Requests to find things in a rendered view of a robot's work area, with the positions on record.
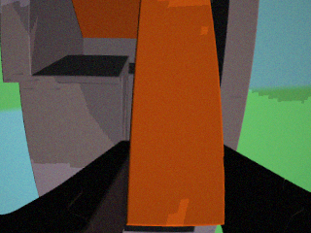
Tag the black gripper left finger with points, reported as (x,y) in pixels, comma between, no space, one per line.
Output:
(93,201)

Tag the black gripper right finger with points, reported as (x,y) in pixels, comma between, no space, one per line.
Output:
(259,201)

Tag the orange l-shaped part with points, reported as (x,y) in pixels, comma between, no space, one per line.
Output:
(176,155)

